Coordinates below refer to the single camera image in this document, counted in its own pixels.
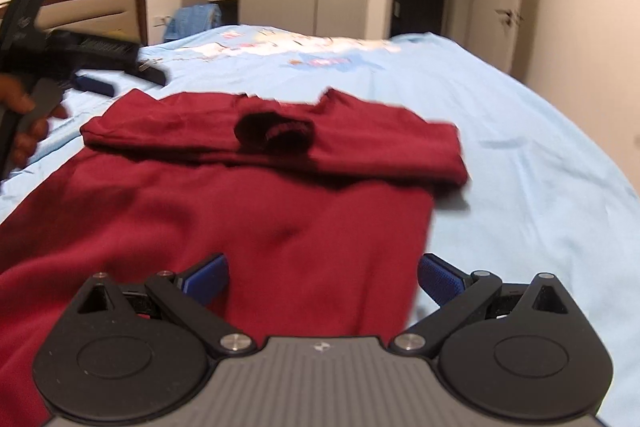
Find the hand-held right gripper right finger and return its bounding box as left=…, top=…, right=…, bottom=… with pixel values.
left=390, top=253, right=583, bottom=355

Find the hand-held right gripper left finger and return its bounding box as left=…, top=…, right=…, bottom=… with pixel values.
left=64, top=253, right=256, bottom=358

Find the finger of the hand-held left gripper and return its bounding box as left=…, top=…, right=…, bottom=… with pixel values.
left=70, top=74, right=117, bottom=98
left=125, top=59, right=168, bottom=86

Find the dark red sweater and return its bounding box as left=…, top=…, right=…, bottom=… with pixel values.
left=0, top=88, right=469, bottom=427

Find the person's left hand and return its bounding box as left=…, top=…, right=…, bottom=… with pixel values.
left=0, top=74, right=68, bottom=169

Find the blue hanging garment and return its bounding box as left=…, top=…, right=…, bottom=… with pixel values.
left=162, top=3, right=223, bottom=42

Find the brown wooden headboard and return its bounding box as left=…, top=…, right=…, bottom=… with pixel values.
left=36, top=0, right=149, bottom=48

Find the light blue printed quilt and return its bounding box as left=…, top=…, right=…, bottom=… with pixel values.
left=0, top=24, right=640, bottom=427

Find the black door handle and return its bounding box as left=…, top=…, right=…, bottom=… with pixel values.
left=495, top=8, right=523, bottom=28

